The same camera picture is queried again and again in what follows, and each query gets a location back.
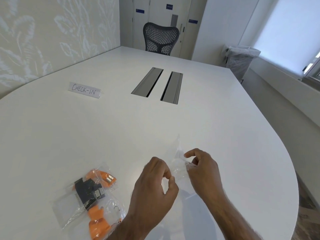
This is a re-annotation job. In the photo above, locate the clear bag of lanyards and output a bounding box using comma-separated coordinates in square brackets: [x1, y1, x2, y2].
[51, 162, 126, 240]

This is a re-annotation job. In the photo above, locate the black lanyard buckle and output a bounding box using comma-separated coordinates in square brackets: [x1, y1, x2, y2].
[74, 177, 106, 211]

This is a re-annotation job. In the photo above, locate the white door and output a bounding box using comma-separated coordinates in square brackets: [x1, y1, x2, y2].
[132, 0, 201, 59]

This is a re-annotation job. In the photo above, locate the person's right forearm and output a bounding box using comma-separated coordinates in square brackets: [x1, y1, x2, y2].
[200, 191, 263, 240]

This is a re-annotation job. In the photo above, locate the window frame with handle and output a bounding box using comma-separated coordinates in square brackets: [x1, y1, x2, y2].
[301, 49, 320, 83]

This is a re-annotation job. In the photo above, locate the person's right hand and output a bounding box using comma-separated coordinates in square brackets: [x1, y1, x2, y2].
[184, 148, 226, 201]

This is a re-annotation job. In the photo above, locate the white window blind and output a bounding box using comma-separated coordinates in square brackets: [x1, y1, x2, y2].
[252, 0, 320, 77]

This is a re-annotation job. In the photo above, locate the person's left forearm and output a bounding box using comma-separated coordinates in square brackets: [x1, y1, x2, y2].
[105, 213, 162, 240]

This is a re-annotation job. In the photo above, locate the bin with clear liner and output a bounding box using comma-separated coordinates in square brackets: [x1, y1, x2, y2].
[222, 44, 261, 81]

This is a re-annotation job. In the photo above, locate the black mesh office chair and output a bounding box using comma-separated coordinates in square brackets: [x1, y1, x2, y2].
[143, 22, 180, 56]

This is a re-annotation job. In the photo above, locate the grey table cable hatch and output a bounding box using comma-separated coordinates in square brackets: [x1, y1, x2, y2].
[160, 71, 184, 105]
[131, 67, 164, 98]

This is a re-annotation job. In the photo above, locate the person's left hand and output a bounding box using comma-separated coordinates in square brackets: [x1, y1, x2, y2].
[126, 157, 179, 223]

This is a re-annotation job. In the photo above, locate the white paper tent sign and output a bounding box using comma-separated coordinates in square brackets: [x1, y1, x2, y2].
[68, 82, 104, 100]

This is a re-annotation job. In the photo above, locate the clear plastic badge sleeve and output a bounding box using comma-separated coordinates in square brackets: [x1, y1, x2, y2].
[169, 133, 198, 201]

